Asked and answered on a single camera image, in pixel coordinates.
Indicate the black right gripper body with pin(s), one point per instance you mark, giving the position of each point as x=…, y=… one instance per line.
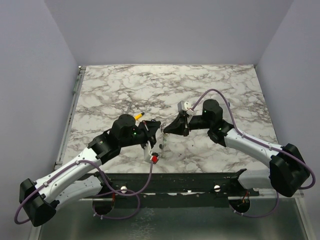
x=186, y=123

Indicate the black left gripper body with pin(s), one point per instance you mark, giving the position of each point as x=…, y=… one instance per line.
x=145, y=135

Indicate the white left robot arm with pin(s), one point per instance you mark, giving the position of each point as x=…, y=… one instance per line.
x=82, y=176

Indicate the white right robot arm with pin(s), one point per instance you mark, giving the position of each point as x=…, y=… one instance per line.
x=286, y=170

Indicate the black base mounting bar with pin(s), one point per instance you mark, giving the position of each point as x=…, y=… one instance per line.
x=174, y=190

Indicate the yellow handled tool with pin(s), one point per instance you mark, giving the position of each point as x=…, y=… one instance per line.
x=137, y=117

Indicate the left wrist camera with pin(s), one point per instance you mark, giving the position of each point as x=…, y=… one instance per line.
x=148, y=155

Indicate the aluminium table edge rail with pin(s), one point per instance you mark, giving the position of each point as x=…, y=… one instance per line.
x=59, y=157

